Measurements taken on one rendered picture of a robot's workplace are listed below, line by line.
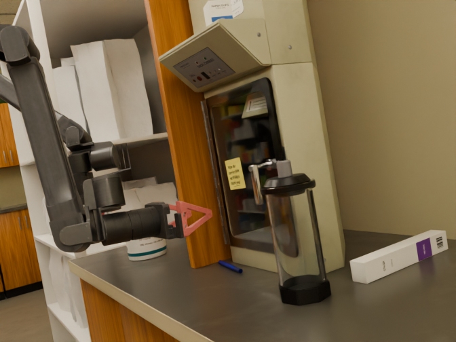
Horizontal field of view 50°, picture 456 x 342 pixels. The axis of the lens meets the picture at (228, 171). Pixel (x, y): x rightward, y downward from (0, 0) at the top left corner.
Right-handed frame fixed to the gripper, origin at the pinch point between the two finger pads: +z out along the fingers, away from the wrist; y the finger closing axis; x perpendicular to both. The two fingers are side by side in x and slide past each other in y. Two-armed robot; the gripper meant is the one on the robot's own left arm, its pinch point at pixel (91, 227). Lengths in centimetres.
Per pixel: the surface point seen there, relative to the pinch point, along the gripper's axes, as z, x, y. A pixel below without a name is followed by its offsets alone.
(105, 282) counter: 16.5, 7.1, 2.5
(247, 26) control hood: -37, -47, 27
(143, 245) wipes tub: 11.2, 19.5, 19.9
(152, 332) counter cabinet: 26.3, -16.6, 4.8
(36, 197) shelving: -8, 178, 18
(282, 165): -8, -55, 23
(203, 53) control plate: -36, -34, 23
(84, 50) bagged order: -69, 83, 34
